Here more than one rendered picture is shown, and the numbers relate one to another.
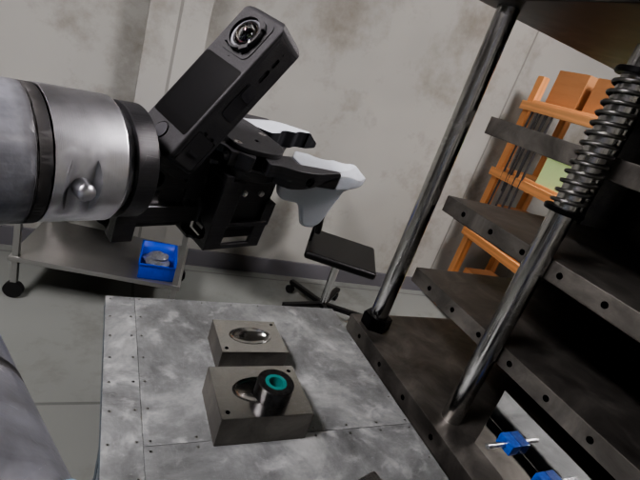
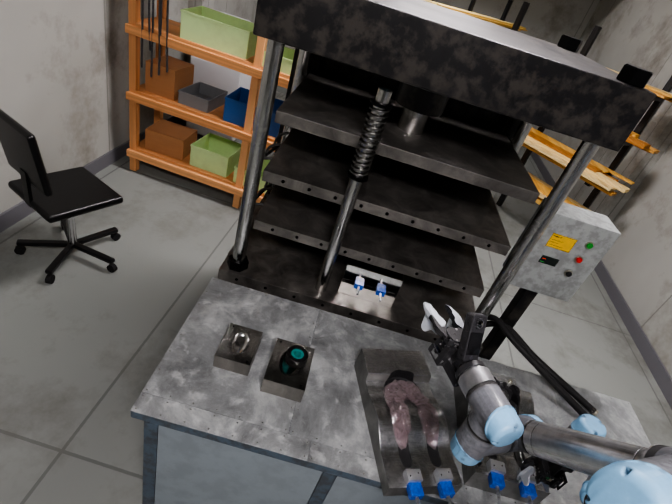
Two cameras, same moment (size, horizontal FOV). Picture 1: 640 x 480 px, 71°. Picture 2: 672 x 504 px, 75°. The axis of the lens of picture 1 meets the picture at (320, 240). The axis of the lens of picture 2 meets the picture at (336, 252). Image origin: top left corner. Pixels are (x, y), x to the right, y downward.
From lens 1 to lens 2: 1.15 m
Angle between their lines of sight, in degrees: 57
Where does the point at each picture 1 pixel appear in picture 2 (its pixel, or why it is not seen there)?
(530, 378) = (358, 254)
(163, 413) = (269, 416)
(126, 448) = (286, 441)
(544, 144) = (326, 132)
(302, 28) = not seen: outside the picture
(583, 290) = (375, 209)
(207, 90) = (477, 342)
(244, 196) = not seen: hidden behind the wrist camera
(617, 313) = (393, 216)
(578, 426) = (386, 263)
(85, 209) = not seen: hidden behind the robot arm
